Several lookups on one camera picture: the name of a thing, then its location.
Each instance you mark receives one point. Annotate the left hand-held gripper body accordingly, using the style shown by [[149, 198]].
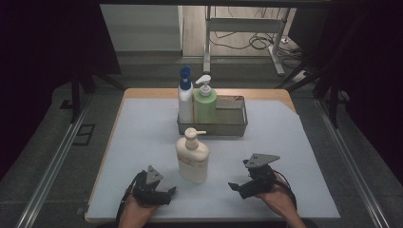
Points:
[[147, 191]]

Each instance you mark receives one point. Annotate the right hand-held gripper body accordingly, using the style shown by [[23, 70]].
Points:
[[259, 180]]

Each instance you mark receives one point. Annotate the cream pump bottle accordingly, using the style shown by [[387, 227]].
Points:
[[193, 161]]

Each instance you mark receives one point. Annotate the grey metal mesh basket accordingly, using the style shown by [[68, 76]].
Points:
[[228, 123]]

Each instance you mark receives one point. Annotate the green pump bottle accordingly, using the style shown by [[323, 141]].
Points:
[[205, 107]]

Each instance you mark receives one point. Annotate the white bottle with blue pump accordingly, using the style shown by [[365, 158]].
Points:
[[185, 101]]

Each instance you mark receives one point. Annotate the person's right hand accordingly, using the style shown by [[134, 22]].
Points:
[[278, 198]]

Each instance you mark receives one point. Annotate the person's left hand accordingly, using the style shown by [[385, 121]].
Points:
[[136, 215]]

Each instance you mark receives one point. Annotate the pale blue table mat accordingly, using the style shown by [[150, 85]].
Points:
[[142, 133]]

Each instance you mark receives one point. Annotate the black metal stand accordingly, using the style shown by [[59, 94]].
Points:
[[332, 101], [75, 95]]

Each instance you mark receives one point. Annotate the white power strip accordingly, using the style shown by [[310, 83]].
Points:
[[300, 76]]

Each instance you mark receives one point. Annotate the white panel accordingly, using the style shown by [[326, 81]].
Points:
[[142, 28]]

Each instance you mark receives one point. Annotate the dark curtain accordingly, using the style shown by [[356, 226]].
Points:
[[38, 63], [374, 63]]

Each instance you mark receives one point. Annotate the aluminium rail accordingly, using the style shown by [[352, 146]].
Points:
[[50, 167], [351, 164]]

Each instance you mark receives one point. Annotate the white metal desk frame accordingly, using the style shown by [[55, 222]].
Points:
[[244, 24]]

